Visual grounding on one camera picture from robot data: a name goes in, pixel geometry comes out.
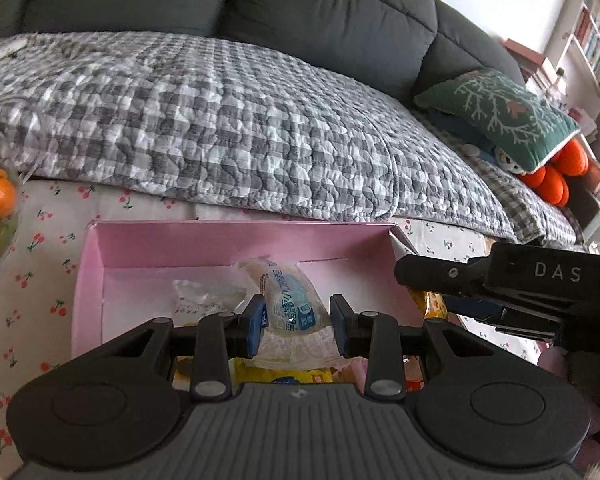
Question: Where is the orange plush toy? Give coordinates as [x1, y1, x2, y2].
[519, 137, 591, 207]

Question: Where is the dark grey sofa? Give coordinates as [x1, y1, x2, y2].
[0, 0, 527, 111]

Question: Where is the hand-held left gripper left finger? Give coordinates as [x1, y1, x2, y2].
[100, 294, 270, 402]

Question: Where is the glass jar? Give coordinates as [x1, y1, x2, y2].
[0, 95, 43, 277]

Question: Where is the white bookshelf with books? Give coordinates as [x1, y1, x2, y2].
[545, 0, 600, 111]

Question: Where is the blue white plush toy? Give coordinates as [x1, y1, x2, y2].
[426, 107, 523, 176]

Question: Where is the clear rice cracker packet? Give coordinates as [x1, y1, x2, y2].
[172, 279, 248, 322]

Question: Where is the cherry print tablecloth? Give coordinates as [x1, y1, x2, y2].
[0, 180, 600, 466]

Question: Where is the green branch print pillow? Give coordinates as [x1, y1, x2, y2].
[414, 67, 581, 173]

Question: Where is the grey plaid sofa cover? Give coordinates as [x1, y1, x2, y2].
[415, 110, 588, 248]

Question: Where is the orange yellow snack packet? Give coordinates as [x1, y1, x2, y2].
[410, 287, 451, 321]

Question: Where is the pink cardboard box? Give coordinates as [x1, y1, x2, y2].
[71, 219, 426, 361]

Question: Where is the pink wafer packet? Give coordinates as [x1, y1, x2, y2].
[330, 356, 372, 396]

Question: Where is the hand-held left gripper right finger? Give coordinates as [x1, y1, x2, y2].
[329, 294, 497, 402]

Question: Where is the grey checkered quilt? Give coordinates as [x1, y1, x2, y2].
[0, 31, 548, 242]

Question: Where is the clear bread packet blue label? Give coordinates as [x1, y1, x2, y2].
[236, 256, 341, 376]

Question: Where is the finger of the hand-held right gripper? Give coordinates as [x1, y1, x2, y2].
[394, 254, 492, 301]
[442, 294, 557, 337]

